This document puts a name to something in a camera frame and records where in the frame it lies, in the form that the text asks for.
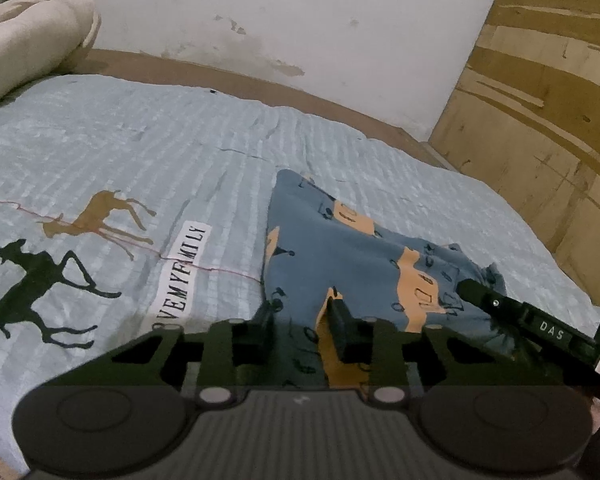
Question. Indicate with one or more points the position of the brown bed base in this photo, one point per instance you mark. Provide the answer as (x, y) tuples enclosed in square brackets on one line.
[(280, 95)]

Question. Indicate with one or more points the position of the blue pants with orange print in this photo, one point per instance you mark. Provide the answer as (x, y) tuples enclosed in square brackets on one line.
[(330, 260)]

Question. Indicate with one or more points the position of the light blue ribbed blanket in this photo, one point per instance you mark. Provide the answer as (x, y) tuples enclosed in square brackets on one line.
[(130, 150)]

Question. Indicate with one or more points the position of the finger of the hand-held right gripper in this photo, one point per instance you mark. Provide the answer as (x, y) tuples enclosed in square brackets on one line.
[(490, 301)]

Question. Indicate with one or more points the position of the wooden board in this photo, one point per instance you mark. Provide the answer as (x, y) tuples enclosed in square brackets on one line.
[(540, 110)]

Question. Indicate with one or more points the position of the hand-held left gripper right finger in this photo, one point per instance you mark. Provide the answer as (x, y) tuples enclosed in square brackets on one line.
[(387, 355)]

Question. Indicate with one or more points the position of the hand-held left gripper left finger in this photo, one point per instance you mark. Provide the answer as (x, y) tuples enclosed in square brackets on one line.
[(224, 355)]

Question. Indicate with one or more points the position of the cream rolled blanket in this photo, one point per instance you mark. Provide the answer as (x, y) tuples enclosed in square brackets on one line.
[(25, 35)]

